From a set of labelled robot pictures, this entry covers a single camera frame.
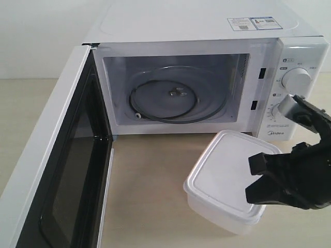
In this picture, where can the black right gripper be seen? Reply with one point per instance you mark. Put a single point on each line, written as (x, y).
(311, 165)

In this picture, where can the white plastic food container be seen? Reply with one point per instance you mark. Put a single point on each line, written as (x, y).
(216, 185)

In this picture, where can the white microwave door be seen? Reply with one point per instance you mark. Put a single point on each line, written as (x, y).
(56, 195)

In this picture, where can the white Midea microwave oven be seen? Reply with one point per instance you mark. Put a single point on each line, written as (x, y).
(132, 38)

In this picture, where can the lower white timer knob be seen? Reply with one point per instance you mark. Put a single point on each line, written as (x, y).
(275, 113)

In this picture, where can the upper white power knob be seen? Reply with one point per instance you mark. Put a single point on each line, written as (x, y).
(296, 78)

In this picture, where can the glass turntable plate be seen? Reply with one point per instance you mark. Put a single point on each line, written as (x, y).
(178, 95)

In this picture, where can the blue white label sticker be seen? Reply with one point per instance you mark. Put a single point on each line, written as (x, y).
(254, 23)

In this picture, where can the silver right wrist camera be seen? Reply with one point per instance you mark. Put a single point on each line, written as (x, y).
(288, 107)

